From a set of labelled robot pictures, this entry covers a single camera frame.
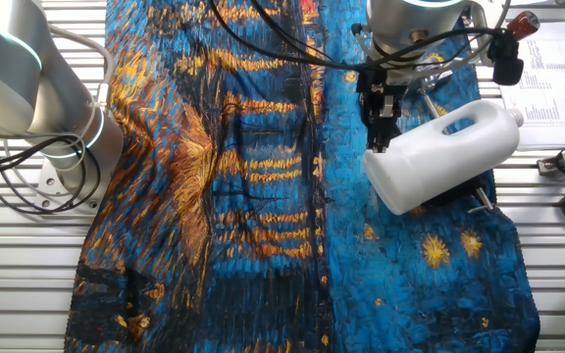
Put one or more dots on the black C-clamp with screw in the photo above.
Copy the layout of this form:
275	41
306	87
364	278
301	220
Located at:
459	193

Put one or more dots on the blue starry night cloth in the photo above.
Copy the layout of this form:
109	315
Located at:
263	196

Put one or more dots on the printed table paper sheet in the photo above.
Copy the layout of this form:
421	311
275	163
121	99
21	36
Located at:
547	98

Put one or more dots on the white plastic jug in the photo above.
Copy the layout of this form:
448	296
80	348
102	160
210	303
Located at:
434	157

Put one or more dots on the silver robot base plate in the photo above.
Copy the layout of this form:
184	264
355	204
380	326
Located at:
49	191

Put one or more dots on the silver lever base bracket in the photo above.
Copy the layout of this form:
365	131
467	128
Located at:
434	82

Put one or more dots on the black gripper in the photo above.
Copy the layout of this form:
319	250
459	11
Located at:
383	83

